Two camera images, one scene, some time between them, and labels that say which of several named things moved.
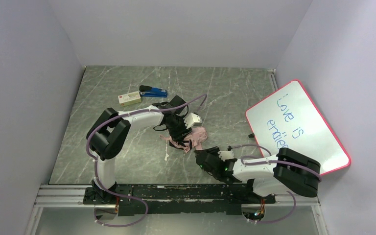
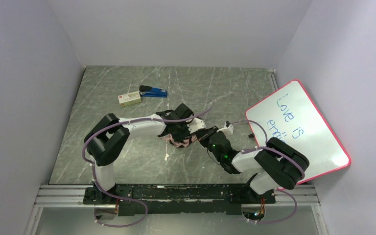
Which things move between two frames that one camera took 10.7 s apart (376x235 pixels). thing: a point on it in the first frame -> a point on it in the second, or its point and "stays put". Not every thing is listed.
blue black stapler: [148, 91] stays put
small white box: [129, 98] stays put
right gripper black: [205, 159] -> [204, 136]
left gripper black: [177, 130] stays put
